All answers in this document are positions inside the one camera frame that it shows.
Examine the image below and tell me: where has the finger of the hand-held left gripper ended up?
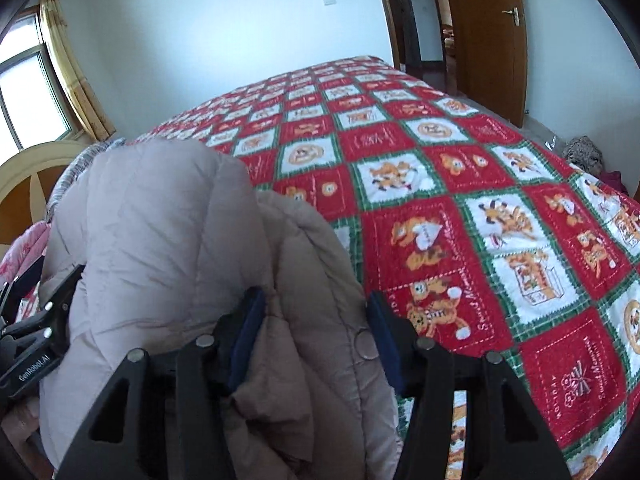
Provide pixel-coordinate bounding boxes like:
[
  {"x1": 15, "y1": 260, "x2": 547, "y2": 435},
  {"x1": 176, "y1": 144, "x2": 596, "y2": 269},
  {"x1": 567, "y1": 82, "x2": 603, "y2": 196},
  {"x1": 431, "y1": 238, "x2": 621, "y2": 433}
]
[{"x1": 0, "y1": 265, "x2": 86, "y2": 356}]

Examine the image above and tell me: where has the brown wooden door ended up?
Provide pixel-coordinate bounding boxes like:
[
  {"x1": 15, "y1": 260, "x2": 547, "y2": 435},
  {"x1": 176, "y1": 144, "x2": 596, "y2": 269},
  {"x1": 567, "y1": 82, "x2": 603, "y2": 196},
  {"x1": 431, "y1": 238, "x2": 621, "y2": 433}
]
[{"x1": 440, "y1": 0, "x2": 530, "y2": 128}]

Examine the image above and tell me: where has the wooden bed headboard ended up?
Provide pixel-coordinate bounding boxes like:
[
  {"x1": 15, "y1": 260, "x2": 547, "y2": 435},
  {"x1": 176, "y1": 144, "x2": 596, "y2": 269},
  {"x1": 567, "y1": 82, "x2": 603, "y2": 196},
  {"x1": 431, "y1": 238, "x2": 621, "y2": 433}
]
[{"x1": 0, "y1": 140, "x2": 96, "y2": 246}]

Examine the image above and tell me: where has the yellow curtain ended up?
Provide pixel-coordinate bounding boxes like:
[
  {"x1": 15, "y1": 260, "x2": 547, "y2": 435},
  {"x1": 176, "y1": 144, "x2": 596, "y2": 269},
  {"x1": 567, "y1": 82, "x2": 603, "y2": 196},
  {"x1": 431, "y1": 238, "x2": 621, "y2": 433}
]
[{"x1": 39, "y1": 0, "x2": 116, "y2": 143}]

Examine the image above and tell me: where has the window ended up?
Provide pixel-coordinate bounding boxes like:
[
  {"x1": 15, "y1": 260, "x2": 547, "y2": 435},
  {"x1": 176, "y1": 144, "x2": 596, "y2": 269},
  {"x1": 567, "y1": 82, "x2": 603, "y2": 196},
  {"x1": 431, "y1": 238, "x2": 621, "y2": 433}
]
[{"x1": 0, "y1": 10, "x2": 83, "y2": 153}]

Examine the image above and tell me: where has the dark wooden door frame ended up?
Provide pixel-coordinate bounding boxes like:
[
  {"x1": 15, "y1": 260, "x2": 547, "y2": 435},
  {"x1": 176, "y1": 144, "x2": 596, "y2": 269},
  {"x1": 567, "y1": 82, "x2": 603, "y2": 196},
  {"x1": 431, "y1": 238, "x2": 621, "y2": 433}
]
[{"x1": 371, "y1": 0, "x2": 456, "y2": 96}]

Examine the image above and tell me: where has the red checked printed bedspread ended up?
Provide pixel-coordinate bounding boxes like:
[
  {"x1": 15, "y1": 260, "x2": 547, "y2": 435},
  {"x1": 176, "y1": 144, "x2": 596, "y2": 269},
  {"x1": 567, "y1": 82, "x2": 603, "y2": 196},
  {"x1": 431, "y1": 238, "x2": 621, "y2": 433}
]
[{"x1": 125, "y1": 55, "x2": 640, "y2": 480}]

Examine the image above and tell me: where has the dark red cloth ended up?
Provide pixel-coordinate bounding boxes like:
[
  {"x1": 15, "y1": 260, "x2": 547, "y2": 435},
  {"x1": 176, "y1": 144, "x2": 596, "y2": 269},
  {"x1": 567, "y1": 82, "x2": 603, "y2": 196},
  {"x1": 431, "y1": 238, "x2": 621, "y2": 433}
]
[{"x1": 597, "y1": 170, "x2": 626, "y2": 195}]

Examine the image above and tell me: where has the grey crumpled clothes pile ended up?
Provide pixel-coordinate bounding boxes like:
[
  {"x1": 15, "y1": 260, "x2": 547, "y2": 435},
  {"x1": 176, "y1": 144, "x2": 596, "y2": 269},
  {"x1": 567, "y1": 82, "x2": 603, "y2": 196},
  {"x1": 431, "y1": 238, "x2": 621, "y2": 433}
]
[{"x1": 562, "y1": 135, "x2": 605, "y2": 176}]

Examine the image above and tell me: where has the beige quilted puffer jacket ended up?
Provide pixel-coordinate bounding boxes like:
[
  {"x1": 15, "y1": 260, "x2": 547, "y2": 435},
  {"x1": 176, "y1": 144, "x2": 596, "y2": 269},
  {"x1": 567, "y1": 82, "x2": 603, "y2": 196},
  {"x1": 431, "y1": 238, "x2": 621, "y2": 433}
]
[{"x1": 37, "y1": 137, "x2": 401, "y2": 480}]

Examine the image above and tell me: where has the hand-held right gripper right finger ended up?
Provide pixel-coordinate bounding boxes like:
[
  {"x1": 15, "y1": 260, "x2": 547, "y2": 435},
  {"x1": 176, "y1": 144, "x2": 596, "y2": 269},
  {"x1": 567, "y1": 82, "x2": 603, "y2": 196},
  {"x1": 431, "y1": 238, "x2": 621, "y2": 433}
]
[{"x1": 365, "y1": 290, "x2": 576, "y2": 480}]

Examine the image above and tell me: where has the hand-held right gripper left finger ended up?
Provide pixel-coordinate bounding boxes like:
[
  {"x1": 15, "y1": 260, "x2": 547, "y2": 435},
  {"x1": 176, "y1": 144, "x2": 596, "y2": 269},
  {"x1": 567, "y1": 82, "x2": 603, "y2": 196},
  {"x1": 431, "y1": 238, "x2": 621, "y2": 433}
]
[{"x1": 55, "y1": 287, "x2": 268, "y2": 480}]

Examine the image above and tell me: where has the pink folded blanket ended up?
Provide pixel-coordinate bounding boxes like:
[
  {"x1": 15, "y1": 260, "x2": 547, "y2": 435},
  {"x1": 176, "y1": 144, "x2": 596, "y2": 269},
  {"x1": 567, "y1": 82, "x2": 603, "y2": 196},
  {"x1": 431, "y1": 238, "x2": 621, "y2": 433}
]
[{"x1": 0, "y1": 222, "x2": 51, "y2": 281}]

